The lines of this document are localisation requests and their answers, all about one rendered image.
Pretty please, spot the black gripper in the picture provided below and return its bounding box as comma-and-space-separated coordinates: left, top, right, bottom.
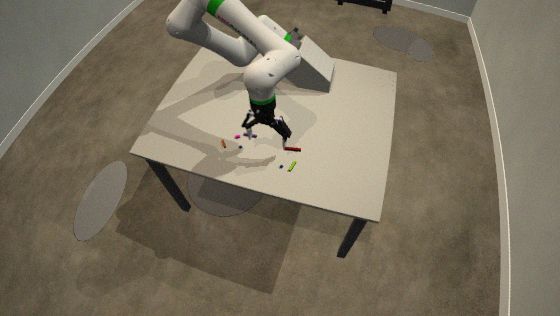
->
241, 110, 292, 148

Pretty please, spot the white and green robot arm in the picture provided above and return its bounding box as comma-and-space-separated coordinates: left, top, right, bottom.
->
166, 0, 303, 115

